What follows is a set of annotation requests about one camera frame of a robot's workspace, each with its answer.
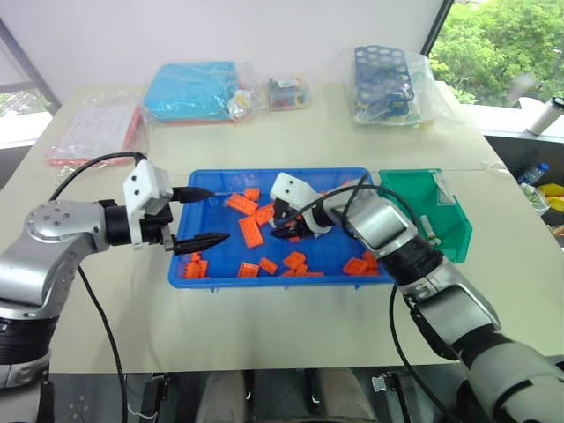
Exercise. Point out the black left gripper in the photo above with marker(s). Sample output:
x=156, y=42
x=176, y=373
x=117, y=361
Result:
x=154, y=224

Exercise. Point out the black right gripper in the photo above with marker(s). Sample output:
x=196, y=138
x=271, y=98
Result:
x=282, y=211

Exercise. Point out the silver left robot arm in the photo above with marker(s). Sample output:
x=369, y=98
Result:
x=48, y=247

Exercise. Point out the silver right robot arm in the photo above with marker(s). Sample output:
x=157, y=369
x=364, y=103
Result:
x=383, y=224

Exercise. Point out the blue plastic bin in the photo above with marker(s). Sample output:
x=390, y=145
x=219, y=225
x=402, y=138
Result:
x=220, y=273

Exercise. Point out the green plastic bin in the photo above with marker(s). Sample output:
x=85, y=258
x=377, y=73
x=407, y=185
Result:
x=410, y=194

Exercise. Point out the clear bin label holder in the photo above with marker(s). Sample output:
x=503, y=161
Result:
x=444, y=189

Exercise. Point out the long orange building brick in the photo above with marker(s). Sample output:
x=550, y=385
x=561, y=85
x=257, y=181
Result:
x=252, y=231
x=241, y=204

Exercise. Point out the teal bag in plastic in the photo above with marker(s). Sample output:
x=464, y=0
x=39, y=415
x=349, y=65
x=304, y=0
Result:
x=189, y=92

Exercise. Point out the white cylindrical battery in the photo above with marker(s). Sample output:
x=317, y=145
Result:
x=435, y=240
x=425, y=224

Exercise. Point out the bagged pink paper stack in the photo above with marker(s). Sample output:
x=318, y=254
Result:
x=97, y=128

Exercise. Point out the small bag of colourful items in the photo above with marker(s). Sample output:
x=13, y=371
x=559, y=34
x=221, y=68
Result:
x=288, y=94

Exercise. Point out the blue tube rack in bag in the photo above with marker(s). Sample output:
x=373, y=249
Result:
x=383, y=83

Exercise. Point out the grey rounded shape under table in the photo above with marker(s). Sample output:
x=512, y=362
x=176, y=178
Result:
x=220, y=396

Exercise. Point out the clear water bottle blue cap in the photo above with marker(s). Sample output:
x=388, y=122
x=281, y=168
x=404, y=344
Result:
x=534, y=173

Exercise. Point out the yellow plastic box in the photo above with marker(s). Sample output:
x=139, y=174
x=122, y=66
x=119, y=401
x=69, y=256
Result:
x=551, y=190

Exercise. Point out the white paper roll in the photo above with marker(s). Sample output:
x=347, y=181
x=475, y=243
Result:
x=544, y=115

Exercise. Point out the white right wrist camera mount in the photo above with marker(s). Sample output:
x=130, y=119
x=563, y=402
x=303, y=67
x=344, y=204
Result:
x=293, y=187

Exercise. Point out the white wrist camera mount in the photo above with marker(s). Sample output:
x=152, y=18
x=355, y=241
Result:
x=293, y=187
x=145, y=183

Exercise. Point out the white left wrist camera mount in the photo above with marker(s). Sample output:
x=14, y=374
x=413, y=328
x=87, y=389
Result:
x=145, y=183

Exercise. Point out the black bracket under table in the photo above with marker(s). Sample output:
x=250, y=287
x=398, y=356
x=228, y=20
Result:
x=385, y=382
x=158, y=392

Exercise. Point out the grey window frame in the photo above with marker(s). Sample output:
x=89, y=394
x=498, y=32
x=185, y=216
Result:
x=31, y=66

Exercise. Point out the dark window frame post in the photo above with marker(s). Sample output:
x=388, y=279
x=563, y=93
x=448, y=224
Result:
x=436, y=26

